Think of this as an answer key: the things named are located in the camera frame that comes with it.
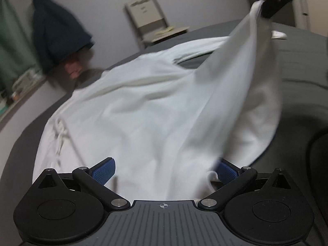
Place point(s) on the cream wardrobe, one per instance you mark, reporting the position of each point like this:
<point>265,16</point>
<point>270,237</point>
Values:
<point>312,10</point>

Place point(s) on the green curtain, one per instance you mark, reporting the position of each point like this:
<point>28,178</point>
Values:
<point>12,43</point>

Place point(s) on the dark teal jacket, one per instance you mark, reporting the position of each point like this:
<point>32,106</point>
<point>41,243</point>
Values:
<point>56,30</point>

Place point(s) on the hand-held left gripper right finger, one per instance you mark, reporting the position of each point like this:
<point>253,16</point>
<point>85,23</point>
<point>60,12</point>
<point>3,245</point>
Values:
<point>228,173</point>

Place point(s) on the small white cloth piece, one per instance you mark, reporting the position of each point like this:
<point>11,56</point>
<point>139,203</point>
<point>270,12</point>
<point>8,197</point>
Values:
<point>278,34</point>

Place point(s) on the grey stone ledge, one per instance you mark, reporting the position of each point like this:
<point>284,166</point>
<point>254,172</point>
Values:
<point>15,109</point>

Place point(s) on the yellow cloth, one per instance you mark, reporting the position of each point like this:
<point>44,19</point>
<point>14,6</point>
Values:
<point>165,30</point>

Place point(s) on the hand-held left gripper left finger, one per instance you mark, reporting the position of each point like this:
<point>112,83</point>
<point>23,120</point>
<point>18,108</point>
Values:
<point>104,172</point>

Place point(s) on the white t-shirt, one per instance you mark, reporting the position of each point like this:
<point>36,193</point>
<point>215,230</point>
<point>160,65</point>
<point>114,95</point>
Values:
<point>153,107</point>

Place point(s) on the pink cloth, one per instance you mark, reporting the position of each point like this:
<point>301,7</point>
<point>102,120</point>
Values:
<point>74,66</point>

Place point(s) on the cream wooden chair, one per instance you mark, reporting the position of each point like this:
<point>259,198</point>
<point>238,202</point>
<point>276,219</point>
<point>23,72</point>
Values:
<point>148,18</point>

